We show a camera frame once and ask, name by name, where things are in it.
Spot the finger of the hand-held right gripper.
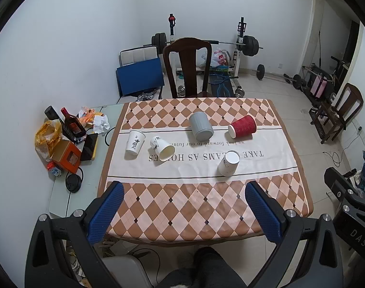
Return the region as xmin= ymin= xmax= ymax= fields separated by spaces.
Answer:
xmin=324 ymin=167 xmax=355 ymax=205

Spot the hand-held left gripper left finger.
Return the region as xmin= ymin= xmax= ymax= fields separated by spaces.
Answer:
xmin=24 ymin=181 xmax=125 ymax=288

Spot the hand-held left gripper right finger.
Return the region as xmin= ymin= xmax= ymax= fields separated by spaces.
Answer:
xmin=245 ymin=181 xmax=344 ymax=288

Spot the white paper cup small print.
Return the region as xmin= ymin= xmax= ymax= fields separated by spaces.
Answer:
xmin=149 ymin=136 xmax=175 ymax=162

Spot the red ribbed paper cup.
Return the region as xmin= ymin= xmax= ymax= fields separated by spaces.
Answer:
xmin=228 ymin=115 xmax=257 ymax=139

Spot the white paper cup faint print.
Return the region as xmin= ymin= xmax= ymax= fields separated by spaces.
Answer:
xmin=218 ymin=151 xmax=241 ymax=176

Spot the white cup black brush print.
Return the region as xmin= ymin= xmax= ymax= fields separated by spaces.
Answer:
xmin=124 ymin=130 xmax=146 ymax=158

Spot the grey ribbed cup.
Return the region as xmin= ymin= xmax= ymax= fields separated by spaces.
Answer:
xmin=188 ymin=112 xmax=215 ymax=142

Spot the black round charger disc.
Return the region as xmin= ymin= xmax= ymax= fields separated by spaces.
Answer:
xmin=65 ymin=172 xmax=82 ymax=193

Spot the grey stool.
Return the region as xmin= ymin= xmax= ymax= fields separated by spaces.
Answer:
xmin=103 ymin=253 xmax=159 ymax=288

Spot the checked brown tablecloth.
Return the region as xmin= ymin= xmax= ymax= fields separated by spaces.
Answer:
xmin=97 ymin=97 xmax=314 ymax=245

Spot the black smartphone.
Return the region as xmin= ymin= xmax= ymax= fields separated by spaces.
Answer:
xmin=80 ymin=132 xmax=99 ymax=162

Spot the small red blue packet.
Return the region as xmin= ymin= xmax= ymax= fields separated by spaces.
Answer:
xmin=46 ymin=161 xmax=63 ymax=177

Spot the orange cardboard box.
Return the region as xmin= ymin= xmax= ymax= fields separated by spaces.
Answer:
xmin=50 ymin=139 xmax=82 ymax=175

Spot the dark wooden chair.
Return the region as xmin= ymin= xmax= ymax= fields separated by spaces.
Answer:
xmin=310 ymin=82 xmax=365 ymax=145
xmin=162 ymin=37 xmax=212 ymax=99

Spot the person's leg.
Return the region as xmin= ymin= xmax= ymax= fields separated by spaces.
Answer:
xmin=156 ymin=246 xmax=249 ymax=288

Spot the crumpled white tissue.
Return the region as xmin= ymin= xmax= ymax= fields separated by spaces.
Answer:
xmin=93 ymin=114 xmax=110 ymax=133

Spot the brown liquor bottle red cap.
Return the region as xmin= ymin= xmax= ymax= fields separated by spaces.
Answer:
xmin=60 ymin=107 xmax=87 ymax=139

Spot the orange plastic bag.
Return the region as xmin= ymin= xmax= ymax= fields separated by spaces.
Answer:
xmin=35 ymin=119 xmax=63 ymax=162

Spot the pink bag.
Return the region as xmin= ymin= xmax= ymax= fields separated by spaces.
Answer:
xmin=310 ymin=76 xmax=328 ymax=98

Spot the orange snack wrapper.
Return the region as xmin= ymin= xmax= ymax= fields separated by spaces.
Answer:
xmin=79 ymin=106 xmax=107 ymax=127

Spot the black dumbbell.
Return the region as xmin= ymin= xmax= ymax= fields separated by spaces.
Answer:
xmin=283 ymin=73 xmax=308 ymax=90

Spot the small barbell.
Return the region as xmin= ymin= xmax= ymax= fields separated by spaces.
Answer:
xmin=251 ymin=64 xmax=294 ymax=82

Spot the black bench pad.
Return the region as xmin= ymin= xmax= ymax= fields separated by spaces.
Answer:
xmin=208 ymin=75 xmax=234 ymax=97

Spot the blue board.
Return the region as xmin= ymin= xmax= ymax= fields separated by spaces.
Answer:
xmin=116 ymin=58 xmax=165 ymax=97

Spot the black barbell with plates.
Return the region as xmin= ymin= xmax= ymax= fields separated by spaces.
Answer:
xmin=151 ymin=32 xmax=264 ymax=57

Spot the white padded chair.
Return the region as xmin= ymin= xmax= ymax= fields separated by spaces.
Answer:
xmin=119 ymin=46 xmax=159 ymax=67

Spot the white plastic bag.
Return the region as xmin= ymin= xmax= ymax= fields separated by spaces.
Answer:
xmin=200 ymin=48 xmax=231 ymax=68

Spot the white weight rack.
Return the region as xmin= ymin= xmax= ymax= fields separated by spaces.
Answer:
xmin=168 ymin=13 xmax=249 ymax=79

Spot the black floor cable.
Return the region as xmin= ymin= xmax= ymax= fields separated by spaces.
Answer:
xmin=322 ymin=151 xmax=351 ymax=169

